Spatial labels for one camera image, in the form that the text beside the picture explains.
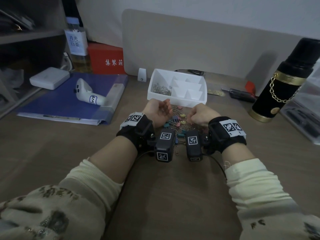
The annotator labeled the person's left hand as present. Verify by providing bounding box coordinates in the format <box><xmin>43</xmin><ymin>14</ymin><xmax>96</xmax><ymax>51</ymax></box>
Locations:
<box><xmin>141</xmin><ymin>98</ymin><xmax>174</xmax><ymax>130</ymax></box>

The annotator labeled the person's right hand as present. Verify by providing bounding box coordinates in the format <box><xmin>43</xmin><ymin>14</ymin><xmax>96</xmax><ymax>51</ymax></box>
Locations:
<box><xmin>186</xmin><ymin>102</ymin><xmax>222</xmax><ymax>128</ymax></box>

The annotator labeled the white compartment organizer tray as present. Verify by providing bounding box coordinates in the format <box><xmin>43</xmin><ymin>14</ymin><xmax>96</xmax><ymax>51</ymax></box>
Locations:
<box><xmin>147</xmin><ymin>68</ymin><xmax>208</xmax><ymax>108</ymax></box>

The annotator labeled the pile of silver paper clips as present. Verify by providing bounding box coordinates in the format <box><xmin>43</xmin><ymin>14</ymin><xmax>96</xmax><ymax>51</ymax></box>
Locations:
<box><xmin>165</xmin><ymin>105</ymin><xmax>200</xmax><ymax>155</ymax></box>

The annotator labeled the small heap of paper clips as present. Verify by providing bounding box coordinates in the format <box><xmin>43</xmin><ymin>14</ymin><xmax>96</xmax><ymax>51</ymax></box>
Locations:
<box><xmin>151</xmin><ymin>83</ymin><xmax>173</xmax><ymax>97</ymax></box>

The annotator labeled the group of coloured binder clips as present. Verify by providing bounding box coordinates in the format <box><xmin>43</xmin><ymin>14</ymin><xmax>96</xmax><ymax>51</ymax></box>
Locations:
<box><xmin>166</xmin><ymin>113</ymin><xmax>195</xmax><ymax>145</ymax></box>

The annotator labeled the person's left forearm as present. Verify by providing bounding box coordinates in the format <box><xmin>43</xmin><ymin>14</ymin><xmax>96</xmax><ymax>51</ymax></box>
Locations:
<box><xmin>0</xmin><ymin>136</ymin><xmax>138</xmax><ymax>240</ymax></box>

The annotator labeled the person's right forearm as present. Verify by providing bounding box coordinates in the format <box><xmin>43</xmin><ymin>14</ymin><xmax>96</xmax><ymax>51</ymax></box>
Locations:
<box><xmin>221</xmin><ymin>145</ymin><xmax>320</xmax><ymax>240</ymax></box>

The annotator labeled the black screwdriver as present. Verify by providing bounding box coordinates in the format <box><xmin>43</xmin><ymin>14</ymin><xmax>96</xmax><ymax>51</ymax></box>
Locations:
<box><xmin>222</xmin><ymin>88</ymin><xmax>257</xmax><ymax>103</ymax></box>

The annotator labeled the small red object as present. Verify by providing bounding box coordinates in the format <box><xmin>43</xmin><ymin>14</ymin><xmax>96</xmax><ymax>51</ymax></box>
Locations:
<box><xmin>244</xmin><ymin>81</ymin><xmax>256</xmax><ymax>94</ymax></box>

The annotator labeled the beige desk divider panel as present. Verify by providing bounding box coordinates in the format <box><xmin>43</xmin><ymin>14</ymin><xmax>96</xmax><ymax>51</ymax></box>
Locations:
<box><xmin>121</xmin><ymin>8</ymin><xmax>320</xmax><ymax>94</ymax></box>

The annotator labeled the orange ribbed box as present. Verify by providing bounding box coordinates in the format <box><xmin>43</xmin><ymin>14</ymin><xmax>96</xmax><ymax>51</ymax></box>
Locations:
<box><xmin>87</xmin><ymin>42</ymin><xmax>127</xmax><ymax>75</ymax></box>

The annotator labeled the white handheld controller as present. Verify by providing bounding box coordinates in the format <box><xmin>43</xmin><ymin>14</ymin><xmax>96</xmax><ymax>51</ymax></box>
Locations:
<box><xmin>74</xmin><ymin>78</ymin><xmax>107</xmax><ymax>107</ymax></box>

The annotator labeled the clear plastic case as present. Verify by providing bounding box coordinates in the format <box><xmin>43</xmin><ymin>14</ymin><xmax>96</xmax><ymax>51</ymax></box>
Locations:
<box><xmin>280</xmin><ymin>70</ymin><xmax>320</xmax><ymax>145</ymax></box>

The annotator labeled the blue document folder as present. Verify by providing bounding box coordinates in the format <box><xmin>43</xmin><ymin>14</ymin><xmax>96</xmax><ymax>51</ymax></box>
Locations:
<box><xmin>16</xmin><ymin>73</ymin><xmax>129</xmax><ymax>126</ymax></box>

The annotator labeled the tea bottle with blue cap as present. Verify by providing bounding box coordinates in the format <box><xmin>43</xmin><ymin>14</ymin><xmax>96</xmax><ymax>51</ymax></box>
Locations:
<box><xmin>64</xmin><ymin>17</ymin><xmax>92</xmax><ymax>73</ymax></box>

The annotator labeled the white flat adapter box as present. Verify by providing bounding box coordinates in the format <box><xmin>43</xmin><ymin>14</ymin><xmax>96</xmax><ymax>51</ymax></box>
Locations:
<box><xmin>29</xmin><ymin>67</ymin><xmax>70</xmax><ymax>90</ymax></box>

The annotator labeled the grey shelf unit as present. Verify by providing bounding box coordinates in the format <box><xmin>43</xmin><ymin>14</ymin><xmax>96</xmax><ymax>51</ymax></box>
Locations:
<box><xmin>0</xmin><ymin>0</ymin><xmax>68</xmax><ymax>118</ymax></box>

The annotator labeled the clear plastic bag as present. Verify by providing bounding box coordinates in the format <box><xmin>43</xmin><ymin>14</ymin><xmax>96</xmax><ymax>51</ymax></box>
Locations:
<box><xmin>0</xmin><ymin>68</ymin><xmax>24</xmax><ymax>88</ymax></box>

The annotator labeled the black right wrist strap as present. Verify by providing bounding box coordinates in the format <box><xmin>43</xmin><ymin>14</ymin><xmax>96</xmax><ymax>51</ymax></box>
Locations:
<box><xmin>202</xmin><ymin>116</ymin><xmax>247</xmax><ymax>154</ymax></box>

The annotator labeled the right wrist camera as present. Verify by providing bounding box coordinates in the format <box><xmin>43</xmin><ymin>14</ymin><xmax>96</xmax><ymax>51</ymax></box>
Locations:
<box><xmin>185</xmin><ymin>130</ymin><xmax>203</xmax><ymax>162</ymax></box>

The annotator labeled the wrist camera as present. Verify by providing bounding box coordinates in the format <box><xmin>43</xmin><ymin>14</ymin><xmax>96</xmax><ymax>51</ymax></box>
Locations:
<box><xmin>185</xmin><ymin>130</ymin><xmax>203</xmax><ymax>162</ymax></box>
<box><xmin>154</xmin><ymin>128</ymin><xmax>175</xmax><ymax>163</ymax></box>

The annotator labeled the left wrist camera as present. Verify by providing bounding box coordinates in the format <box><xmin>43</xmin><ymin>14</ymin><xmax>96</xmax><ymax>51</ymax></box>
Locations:
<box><xmin>154</xmin><ymin>128</ymin><xmax>175</xmax><ymax>163</ymax></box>

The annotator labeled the black left camera cable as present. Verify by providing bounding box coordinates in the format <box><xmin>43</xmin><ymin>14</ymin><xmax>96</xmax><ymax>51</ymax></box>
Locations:
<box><xmin>136</xmin><ymin>150</ymin><xmax>156</xmax><ymax>162</ymax></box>

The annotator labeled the black camera cable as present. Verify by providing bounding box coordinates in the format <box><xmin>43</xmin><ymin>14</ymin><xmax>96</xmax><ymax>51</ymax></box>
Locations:
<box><xmin>204</xmin><ymin>153</ymin><xmax>227</xmax><ymax>179</ymax></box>
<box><xmin>136</xmin><ymin>150</ymin><xmax>156</xmax><ymax>162</ymax></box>

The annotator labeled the black right camera cable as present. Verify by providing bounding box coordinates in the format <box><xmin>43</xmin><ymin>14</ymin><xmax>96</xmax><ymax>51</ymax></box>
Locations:
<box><xmin>204</xmin><ymin>153</ymin><xmax>227</xmax><ymax>179</ymax></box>

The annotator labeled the black thermos with gold chain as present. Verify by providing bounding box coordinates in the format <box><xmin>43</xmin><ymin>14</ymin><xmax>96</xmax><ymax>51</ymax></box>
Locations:
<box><xmin>249</xmin><ymin>38</ymin><xmax>320</xmax><ymax>123</ymax></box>

